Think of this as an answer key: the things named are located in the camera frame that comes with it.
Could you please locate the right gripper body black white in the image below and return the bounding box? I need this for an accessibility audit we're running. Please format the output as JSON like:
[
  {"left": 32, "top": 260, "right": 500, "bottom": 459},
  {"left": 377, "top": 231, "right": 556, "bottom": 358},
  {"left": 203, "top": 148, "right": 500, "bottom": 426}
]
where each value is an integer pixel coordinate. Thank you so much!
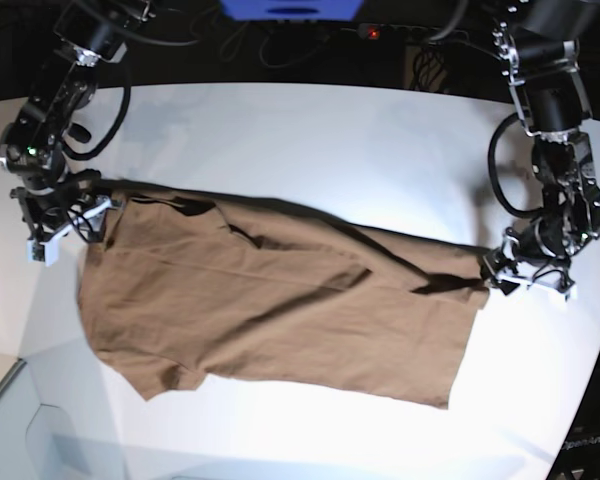
[{"left": 10, "top": 187, "right": 122, "bottom": 252}]

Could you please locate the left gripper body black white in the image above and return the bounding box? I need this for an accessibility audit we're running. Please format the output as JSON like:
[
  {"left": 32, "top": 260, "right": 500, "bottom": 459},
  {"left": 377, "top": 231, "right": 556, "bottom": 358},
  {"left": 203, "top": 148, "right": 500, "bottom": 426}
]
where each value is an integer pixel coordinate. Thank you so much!
[{"left": 480, "top": 227, "right": 575, "bottom": 301}]

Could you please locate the brown t-shirt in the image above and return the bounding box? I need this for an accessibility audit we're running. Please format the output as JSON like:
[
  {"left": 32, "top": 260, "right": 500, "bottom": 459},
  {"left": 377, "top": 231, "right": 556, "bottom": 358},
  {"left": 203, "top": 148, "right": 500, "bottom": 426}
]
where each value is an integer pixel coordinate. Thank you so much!
[{"left": 77, "top": 188, "right": 489, "bottom": 408}]

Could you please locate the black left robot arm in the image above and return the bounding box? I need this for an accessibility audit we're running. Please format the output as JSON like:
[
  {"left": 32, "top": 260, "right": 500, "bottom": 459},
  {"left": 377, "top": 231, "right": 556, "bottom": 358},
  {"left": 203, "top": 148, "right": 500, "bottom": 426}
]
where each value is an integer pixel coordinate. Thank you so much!
[{"left": 481, "top": 1, "right": 600, "bottom": 298}]

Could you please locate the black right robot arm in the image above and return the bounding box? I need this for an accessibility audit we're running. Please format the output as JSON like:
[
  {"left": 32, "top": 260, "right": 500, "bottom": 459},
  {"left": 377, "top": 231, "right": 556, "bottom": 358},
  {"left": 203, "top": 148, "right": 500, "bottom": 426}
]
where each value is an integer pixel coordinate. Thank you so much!
[{"left": 0, "top": 1, "right": 154, "bottom": 266}]

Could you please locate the blue box overhead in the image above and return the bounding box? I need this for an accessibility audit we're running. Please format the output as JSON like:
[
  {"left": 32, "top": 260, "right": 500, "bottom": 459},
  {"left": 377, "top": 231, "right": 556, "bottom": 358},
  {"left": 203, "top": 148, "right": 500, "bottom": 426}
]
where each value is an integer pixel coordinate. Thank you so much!
[{"left": 220, "top": 0, "right": 363, "bottom": 21}]

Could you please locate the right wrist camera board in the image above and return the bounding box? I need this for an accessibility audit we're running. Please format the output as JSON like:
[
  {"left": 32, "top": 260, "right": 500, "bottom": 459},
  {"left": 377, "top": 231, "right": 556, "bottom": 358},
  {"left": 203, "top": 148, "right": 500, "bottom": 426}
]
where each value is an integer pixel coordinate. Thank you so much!
[{"left": 26, "top": 239, "right": 59, "bottom": 267}]

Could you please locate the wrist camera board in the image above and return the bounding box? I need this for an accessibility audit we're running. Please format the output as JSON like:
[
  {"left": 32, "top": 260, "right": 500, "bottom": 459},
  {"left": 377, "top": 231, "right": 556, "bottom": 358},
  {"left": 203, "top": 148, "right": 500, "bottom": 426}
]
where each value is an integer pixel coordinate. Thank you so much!
[
  {"left": 26, "top": 239, "right": 59, "bottom": 267},
  {"left": 556, "top": 283, "right": 577, "bottom": 302}
]

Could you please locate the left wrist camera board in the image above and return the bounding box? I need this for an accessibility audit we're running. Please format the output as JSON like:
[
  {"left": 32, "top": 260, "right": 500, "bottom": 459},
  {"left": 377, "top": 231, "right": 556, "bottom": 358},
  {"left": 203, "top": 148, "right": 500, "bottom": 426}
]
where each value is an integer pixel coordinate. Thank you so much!
[{"left": 556, "top": 283, "right": 577, "bottom": 302}]

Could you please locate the black power strip red switch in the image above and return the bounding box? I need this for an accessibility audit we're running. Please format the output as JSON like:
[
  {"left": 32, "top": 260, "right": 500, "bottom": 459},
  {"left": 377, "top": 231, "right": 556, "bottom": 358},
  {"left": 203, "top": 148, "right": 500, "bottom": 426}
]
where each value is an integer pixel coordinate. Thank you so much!
[{"left": 354, "top": 23, "right": 471, "bottom": 45}]

